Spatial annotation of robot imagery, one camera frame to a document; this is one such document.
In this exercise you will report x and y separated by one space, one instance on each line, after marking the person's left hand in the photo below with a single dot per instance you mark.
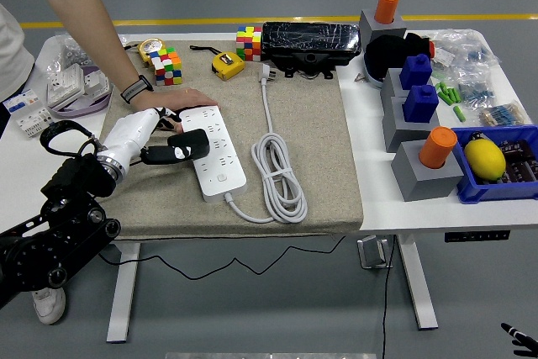
185 99

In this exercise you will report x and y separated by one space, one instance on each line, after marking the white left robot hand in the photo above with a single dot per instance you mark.
130 132

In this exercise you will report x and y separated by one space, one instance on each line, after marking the black-white right robot hand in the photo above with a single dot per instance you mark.
516 334

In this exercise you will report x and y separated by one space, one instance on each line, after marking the black plug adapter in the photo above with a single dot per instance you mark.
193 140

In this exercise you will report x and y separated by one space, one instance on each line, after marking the white power strip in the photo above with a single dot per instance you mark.
227 184

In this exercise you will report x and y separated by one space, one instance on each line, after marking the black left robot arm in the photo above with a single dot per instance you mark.
80 178

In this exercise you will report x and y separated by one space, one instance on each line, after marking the colourful twisted puzzle cube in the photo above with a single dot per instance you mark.
168 72

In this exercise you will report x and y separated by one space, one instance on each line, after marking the black wrist watch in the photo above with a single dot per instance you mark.
136 90

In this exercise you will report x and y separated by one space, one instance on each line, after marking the purple tape roll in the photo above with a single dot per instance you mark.
80 111

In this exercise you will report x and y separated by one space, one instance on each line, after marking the yellow square tape measure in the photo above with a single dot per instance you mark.
228 66

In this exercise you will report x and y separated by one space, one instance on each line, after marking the yellow round tape measure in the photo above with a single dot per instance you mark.
150 49

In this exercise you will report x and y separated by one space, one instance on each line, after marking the clear bag of nuts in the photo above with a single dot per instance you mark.
70 55

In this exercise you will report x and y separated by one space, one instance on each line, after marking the white circuit breaker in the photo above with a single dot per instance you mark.
26 118

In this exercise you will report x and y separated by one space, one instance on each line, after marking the black table control panel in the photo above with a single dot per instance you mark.
476 236

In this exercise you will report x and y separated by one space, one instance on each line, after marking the white table leg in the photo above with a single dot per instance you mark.
417 284
125 292

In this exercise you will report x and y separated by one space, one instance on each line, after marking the grey-brown mat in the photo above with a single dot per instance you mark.
312 145

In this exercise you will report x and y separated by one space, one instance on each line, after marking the black foil-wrapped box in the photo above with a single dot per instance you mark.
312 38

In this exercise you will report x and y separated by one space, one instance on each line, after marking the person's torso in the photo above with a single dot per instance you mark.
12 52

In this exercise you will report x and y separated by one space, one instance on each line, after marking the blue plastic bin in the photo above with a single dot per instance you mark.
480 193

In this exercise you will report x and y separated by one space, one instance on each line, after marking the silver metal hook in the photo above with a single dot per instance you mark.
370 252

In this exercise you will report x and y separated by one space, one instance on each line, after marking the dark brown components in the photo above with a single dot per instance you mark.
522 162

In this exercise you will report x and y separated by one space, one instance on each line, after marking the small metal bit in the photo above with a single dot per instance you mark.
359 78

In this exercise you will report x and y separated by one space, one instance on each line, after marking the grey block with round hole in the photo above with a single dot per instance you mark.
370 27
421 185

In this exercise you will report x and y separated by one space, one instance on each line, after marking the yellow lemon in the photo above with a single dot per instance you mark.
484 160

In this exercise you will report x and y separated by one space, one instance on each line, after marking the person's white shoe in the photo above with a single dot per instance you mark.
49 306

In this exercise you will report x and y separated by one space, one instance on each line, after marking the orange cylinder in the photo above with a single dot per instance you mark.
438 147
386 6

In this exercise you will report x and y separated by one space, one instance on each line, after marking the grey block with square hole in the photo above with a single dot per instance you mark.
396 128
389 86

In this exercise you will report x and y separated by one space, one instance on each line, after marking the black cloth bundle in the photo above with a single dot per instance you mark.
387 55

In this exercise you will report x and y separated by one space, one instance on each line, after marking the single green cylinder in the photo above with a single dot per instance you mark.
460 114

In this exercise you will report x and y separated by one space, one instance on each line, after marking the blue square peg block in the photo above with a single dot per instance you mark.
415 74
421 105

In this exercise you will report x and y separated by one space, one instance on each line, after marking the bag of blue resistors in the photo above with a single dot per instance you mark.
476 93

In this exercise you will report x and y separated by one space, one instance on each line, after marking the pile of green cylinders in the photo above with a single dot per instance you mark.
448 95

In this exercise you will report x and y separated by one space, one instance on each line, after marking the red knob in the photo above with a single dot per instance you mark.
431 49

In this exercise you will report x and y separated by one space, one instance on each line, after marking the clear bag of parts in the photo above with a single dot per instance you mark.
467 51

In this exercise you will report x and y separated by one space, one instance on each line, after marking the white wall socket panel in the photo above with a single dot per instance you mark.
64 86
97 84

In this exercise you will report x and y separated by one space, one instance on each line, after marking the black mounting bracket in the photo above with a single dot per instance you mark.
312 59

